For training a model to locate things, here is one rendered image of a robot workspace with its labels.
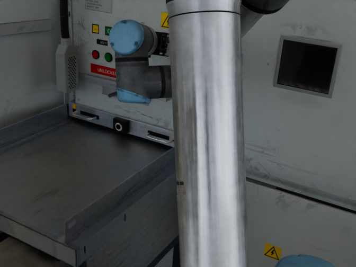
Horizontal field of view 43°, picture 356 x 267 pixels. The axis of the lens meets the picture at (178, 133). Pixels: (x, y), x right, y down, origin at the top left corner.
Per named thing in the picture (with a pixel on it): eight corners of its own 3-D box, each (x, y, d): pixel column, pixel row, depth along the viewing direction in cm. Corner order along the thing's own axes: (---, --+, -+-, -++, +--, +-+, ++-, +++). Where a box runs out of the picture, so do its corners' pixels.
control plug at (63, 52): (66, 94, 165) (64, 46, 158) (56, 91, 167) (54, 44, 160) (80, 88, 172) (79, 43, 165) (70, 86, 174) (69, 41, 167)
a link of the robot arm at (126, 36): (107, 58, 116) (105, 18, 115) (124, 59, 128) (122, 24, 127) (142, 56, 114) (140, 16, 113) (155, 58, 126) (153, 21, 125)
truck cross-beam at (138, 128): (184, 150, 159) (185, 135, 157) (68, 115, 182) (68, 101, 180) (190, 145, 163) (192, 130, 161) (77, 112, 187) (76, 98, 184)
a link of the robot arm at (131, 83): (162, 103, 120) (160, 56, 118) (119, 105, 116) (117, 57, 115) (153, 101, 129) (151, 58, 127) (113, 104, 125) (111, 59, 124)
